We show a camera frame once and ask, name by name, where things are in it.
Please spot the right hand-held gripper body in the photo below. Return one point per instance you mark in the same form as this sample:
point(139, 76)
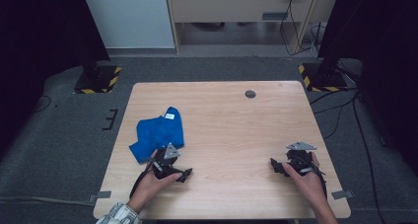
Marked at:
point(300, 156)

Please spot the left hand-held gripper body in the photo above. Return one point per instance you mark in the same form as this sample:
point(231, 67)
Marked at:
point(166, 164)

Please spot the blue microfiber towel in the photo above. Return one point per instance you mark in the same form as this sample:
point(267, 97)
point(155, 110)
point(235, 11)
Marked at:
point(157, 132)

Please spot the person's right hand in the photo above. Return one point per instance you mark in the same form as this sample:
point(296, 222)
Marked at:
point(309, 184)

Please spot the person's left hand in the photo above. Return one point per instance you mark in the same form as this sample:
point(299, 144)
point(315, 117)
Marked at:
point(148, 187)

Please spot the grey tape piece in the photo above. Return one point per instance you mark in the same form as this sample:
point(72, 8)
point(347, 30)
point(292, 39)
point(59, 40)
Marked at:
point(102, 195)
point(342, 194)

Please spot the black stand base yellow stripes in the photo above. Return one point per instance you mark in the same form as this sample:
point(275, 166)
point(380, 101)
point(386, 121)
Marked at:
point(323, 77)
point(95, 81)

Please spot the black curtain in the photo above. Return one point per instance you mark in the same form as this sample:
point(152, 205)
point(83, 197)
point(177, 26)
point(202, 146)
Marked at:
point(387, 53)
point(39, 36)

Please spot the grey desk label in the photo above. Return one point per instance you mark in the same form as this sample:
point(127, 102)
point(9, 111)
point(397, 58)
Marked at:
point(274, 15)

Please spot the white panel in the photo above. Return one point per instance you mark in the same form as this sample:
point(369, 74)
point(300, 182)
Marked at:
point(131, 16)

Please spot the light wooden desk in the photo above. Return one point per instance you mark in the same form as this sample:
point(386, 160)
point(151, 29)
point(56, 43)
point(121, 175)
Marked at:
point(230, 7)

